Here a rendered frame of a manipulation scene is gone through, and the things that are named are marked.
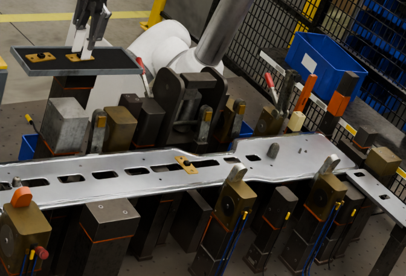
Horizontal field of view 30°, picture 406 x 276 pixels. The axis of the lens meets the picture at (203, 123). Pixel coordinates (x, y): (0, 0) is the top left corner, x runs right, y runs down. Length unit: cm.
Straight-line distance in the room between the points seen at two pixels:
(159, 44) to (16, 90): 166
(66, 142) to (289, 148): 79
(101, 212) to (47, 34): 329
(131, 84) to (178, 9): 272
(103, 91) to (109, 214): 97
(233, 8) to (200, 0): 267
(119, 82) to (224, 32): 41
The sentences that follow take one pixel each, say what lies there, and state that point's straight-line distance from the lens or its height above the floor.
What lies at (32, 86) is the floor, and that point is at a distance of 443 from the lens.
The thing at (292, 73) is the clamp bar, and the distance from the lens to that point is 252.
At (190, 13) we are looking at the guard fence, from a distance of 530.
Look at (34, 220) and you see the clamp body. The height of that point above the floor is 106.
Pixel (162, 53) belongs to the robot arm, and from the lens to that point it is 282.
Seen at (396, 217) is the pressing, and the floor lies 100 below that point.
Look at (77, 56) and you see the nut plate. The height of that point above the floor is 116.
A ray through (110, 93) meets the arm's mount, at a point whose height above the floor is 86.
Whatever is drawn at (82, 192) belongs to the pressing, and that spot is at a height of 100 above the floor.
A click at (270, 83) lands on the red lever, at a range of 258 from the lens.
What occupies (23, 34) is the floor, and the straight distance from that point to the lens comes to 499.
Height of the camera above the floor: 214
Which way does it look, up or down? 28 degrees down
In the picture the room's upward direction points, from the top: 21 degrees clockwise
